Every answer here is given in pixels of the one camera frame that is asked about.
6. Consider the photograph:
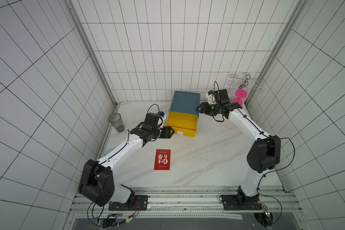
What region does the red postcard with white characters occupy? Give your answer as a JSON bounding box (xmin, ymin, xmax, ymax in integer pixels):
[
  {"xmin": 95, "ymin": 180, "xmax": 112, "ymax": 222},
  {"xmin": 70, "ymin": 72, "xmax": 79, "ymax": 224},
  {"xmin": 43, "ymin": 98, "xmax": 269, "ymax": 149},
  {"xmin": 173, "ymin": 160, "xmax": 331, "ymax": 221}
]
[{"xmin": 154, "ymin": 149, "xmax": 171, "ymax": 171}]

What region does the teal drawer cabinet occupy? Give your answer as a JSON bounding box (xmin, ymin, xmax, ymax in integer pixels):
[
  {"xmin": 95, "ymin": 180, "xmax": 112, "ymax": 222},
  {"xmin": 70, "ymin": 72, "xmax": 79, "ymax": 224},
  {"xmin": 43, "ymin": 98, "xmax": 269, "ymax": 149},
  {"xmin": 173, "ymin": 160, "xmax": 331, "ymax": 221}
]
[{"xmin": 170, "ymin": 91, "xmax": 200, "ymax": 115}]

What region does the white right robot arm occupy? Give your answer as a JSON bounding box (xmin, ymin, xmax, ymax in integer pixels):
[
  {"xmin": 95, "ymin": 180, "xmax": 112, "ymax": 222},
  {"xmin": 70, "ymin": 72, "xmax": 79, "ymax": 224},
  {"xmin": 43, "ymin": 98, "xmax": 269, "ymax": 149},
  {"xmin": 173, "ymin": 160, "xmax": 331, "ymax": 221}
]
[{"xmin": 196, "ymin": 102, "xmax": 281, "ymax": 210}]

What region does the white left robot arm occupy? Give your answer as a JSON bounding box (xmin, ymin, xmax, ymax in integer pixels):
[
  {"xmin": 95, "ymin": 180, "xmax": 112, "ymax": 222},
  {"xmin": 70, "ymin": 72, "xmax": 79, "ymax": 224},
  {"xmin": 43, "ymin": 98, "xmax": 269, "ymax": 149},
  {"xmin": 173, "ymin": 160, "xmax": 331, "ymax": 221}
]
[{"xmin": 78, "ymin": 111, "xmax": 174, "ymax": 209}]

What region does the chrome stand with pink cups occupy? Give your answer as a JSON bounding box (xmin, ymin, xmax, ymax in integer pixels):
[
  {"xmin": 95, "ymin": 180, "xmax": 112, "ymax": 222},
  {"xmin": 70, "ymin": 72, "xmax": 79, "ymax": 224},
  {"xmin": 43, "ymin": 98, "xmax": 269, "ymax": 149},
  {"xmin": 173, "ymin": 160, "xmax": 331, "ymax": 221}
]
[{"xmin": 228, "ymin": 72, "xmax": 262, "ymax": 106}]

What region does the clear plastic cup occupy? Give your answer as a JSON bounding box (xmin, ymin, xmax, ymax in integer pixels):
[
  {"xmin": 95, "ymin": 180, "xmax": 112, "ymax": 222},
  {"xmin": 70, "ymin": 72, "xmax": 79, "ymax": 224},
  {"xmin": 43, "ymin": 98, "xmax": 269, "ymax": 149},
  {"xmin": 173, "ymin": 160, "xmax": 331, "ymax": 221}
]
[{"xmin": 108, "ymin": 113, "xmax": 125, "ymax": 132}]

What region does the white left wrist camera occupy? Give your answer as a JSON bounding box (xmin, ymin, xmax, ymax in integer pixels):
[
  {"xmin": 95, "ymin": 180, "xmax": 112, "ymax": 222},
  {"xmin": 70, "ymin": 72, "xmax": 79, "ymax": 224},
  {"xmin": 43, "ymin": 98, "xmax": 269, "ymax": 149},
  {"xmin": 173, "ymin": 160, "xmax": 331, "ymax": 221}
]
[{"xmin": 157, "ymin": 111, "xmax": 167, "ymax": 127}]

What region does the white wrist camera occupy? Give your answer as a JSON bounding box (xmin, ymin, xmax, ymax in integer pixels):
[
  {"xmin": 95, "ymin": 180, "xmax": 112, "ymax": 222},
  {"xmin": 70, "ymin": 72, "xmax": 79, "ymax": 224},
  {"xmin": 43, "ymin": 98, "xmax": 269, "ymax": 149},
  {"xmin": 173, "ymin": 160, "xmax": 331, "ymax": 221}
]
[
  {"xmin": 157, "ymin": 111, "xmax": 167, "ymax": 127},
  {"xmin": 206, "ymin": 90, "xmax": 218, "ymax": 104}
]

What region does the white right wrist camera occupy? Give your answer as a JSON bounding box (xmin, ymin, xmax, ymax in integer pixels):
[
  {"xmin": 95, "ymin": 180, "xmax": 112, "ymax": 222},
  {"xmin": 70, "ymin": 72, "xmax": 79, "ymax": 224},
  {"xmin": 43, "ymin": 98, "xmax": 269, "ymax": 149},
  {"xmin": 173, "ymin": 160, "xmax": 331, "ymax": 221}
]
[{"xmin": 206, "ymin": 90, "xmax": 218, "ymax": 104}]

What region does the metal base rail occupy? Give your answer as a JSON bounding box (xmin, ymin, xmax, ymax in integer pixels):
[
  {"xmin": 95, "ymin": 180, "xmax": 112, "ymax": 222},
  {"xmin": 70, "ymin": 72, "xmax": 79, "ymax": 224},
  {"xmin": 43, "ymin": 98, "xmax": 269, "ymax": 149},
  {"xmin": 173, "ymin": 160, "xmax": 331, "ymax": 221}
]
[{"xmin": 67, "ymin": 186, "xmax": 305, "ymax": 225}]

